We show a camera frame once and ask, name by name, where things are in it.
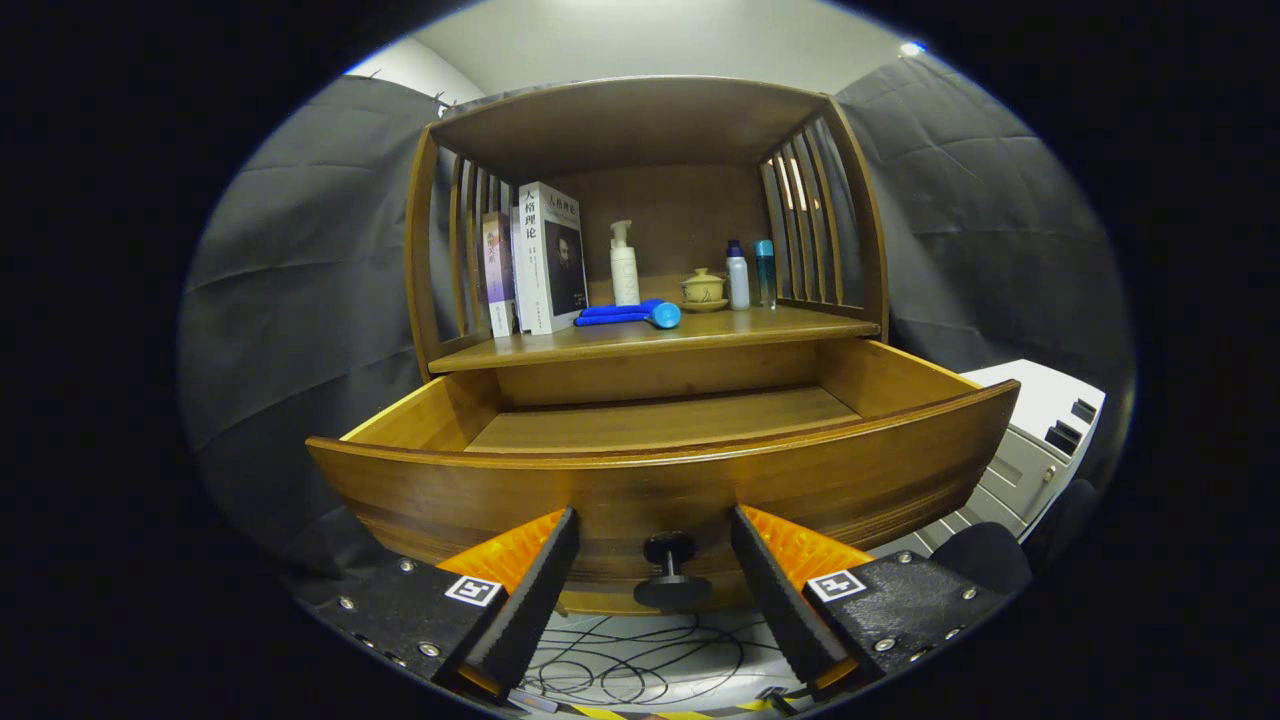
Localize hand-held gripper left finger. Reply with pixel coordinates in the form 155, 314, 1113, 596
300, 505, 581, 701

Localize wooden countertop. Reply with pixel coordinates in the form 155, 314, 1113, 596
428, 300, 881, 374

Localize black backdrop cloth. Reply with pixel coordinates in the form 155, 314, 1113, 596
180, 50, 1136, 601

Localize black drawer knob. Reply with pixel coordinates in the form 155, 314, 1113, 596
633, 531, 714, 611

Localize wooden drawer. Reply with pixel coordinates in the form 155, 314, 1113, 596
305, 338, 1021, 616

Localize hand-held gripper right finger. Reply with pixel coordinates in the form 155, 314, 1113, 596
730, 503, 1011, 701

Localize beige lidded teacup with saucer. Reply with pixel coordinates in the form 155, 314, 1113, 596
680, 267, 729, 313

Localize yellow black floor tape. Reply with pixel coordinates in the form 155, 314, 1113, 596
560, 700, 791, 719

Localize black rounded object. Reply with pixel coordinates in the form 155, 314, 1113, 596
930, 520, 1033, 598

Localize blue folded cloth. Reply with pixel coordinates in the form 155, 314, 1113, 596
575, 298, 666, 327

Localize white book with portrait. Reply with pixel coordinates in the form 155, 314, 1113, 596
512, 181, 589, 335

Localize purple white book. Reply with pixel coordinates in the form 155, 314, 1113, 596
482, 211, 517, 338

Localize black floor cables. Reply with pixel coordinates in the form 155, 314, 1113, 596
515, 610, 801, 706

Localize white pump bottle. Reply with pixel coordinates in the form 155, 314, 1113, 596
610, 220, 641, 307

